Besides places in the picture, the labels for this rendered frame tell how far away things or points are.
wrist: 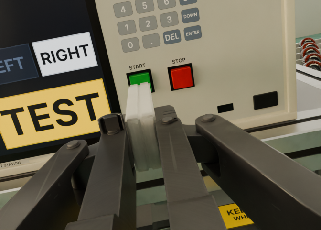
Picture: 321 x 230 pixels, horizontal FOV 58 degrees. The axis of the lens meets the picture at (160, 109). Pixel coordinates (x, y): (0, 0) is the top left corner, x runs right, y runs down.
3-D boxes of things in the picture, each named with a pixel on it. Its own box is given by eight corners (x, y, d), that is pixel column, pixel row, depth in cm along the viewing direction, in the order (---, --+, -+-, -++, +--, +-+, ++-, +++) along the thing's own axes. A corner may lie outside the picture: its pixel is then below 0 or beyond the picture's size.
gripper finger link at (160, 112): (158, 143, 13) (225, 131, 13) (153, 106, 17) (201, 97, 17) (164, 173, 13) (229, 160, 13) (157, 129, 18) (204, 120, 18)
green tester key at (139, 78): (152, 92, 27) (148, 72, 26) (133, 95, 26) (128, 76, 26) (151, 89, 28) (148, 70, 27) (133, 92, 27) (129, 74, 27)
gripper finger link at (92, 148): (134, 179, 13) (69, 192, 13) (134, 134, 18) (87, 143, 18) (127, 150, 13) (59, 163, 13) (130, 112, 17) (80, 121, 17)
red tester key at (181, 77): (193, 86, 27) (190, 67, 26) (174, 90, 27) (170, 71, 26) (191, 83, 28) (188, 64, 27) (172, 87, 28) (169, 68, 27)
